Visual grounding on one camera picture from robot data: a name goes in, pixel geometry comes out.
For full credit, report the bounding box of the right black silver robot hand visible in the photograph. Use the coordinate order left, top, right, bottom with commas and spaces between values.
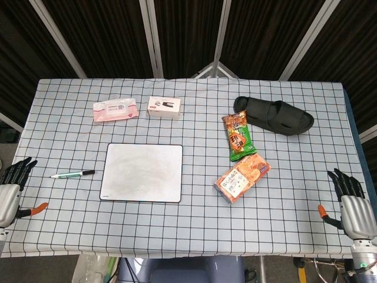
318, 168, 372, 240

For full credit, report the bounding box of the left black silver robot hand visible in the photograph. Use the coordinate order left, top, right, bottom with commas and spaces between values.
0, 157, 48, 228

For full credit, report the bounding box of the white marker pen black cap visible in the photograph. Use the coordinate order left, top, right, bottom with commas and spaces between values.
50, 170, 95, 179

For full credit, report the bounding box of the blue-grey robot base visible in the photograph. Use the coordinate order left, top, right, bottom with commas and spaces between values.
117, 255, 245, 283

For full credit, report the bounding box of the yellow upright bar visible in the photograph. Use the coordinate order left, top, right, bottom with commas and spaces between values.
296, 258, 307, 283

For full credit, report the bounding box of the clear plastic bag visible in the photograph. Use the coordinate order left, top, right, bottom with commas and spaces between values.
72, 255, 118, 283

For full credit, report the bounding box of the orange blue biscuit box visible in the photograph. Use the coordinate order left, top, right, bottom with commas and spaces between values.
213, 153, 271, 204

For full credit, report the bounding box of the black rubber slipper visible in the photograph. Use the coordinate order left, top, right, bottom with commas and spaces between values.
233, 96, 315, 137

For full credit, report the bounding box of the white drawing board black rim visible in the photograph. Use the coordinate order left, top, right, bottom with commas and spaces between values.
99, 143, 184, 203

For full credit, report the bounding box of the pink wet wipes pack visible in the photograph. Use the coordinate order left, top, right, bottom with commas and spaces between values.
92, 98, 139, 124

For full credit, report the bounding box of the green orange snack bag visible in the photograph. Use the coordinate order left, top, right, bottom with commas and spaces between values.
221, 110, 256, 162

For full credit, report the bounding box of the blue checkered tablecloth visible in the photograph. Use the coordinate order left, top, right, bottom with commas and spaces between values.
0, 78, 366, 260

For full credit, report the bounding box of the small white pink carton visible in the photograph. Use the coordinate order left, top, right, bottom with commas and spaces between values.
147, 96, 182, 121

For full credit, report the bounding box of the white triangular screen foot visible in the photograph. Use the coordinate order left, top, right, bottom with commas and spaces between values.
191, 60, 239, 80

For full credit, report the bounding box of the white screen frame post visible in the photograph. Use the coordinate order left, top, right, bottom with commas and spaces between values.
212, 0, 232, 78
140, 0, 165, 79
278, 0, 336, 81
28, 0, 88, 79

